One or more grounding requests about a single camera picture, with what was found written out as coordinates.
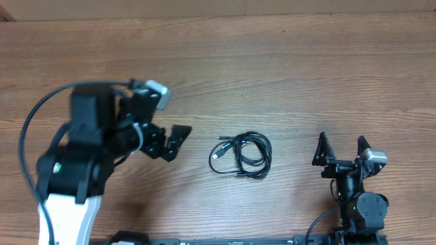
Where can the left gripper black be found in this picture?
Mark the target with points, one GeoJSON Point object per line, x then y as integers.
{"type": "Point", "coordinates": [154, 149]}

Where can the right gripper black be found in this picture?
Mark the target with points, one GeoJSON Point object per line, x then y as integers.
{"type": "Point", "coordinates": [323, 155]}

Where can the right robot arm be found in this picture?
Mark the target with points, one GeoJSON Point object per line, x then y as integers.
{"type": "Point", "coordinates": [361, 212]}

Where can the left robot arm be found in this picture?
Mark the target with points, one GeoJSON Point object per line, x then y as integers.
{"type": "Point", "coordinates": [104, 129]}

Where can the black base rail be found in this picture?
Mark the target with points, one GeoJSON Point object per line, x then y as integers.
{"type": "Point", "coordinates": [130, 237]}

